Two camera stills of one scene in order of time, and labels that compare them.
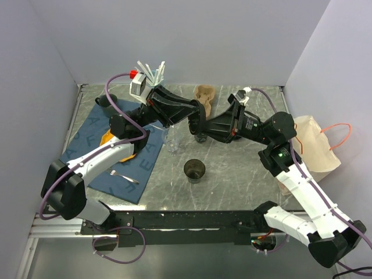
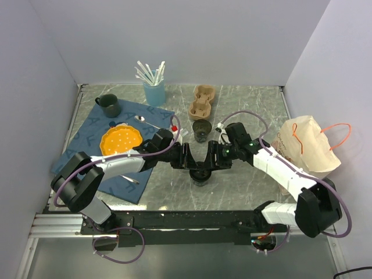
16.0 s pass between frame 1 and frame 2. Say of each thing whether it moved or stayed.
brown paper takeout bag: stayed
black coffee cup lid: moved
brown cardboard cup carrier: stayed
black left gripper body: moved
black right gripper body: moved
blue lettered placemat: stayed
